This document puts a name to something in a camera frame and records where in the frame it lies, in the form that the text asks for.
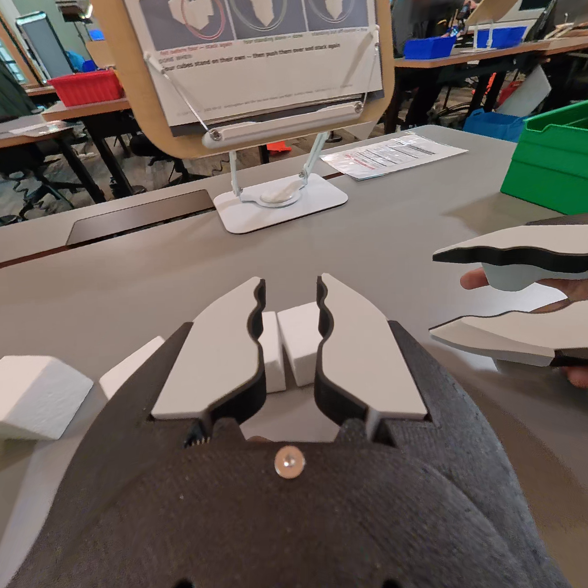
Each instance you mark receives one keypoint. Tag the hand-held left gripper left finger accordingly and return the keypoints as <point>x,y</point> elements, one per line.
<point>211,363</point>

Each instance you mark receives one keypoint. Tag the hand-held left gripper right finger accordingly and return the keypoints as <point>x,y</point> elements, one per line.
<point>367,363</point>

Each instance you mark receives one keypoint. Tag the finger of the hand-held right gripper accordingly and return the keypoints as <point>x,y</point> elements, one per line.
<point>528,241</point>
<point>514,333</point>

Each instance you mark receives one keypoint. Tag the white foam cube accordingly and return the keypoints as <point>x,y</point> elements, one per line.
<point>298,340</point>
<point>128,372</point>
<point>36,395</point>
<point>273,349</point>

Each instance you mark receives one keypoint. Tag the grey desk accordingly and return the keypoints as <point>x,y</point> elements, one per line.
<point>390,229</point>

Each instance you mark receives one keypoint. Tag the wooden top background desk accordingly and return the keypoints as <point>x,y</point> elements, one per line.
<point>482,57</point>
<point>82,109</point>

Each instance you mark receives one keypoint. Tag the person's right hand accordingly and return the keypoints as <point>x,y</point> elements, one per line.
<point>473,280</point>

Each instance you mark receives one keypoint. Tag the green plastic bin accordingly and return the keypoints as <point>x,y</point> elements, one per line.
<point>542,165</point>

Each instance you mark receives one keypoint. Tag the blue bag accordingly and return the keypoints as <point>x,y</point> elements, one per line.
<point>491,126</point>

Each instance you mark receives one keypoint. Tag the white foam panel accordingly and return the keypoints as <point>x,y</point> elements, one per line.
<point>528,89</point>

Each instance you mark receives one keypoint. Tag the laminated paper sheet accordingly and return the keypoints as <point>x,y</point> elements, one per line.
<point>390,156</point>

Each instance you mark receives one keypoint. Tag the wooden document stand white base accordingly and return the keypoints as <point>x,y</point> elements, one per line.
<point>317,197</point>

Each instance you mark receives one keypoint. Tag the blue plastic bin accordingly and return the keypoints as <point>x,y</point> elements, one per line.
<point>505,36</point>
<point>427,48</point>

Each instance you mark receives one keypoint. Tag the orange cone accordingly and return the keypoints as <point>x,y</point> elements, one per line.
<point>280,147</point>

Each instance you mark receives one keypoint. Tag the small white document stand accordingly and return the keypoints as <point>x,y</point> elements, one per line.
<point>487,13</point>

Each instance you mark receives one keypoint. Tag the printed instruction sheet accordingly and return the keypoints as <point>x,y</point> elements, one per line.
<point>275,78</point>

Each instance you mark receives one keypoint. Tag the red plastic bin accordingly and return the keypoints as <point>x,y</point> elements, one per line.
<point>87,89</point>

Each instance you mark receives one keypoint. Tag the grey upright panel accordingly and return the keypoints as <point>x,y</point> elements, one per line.
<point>39,46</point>

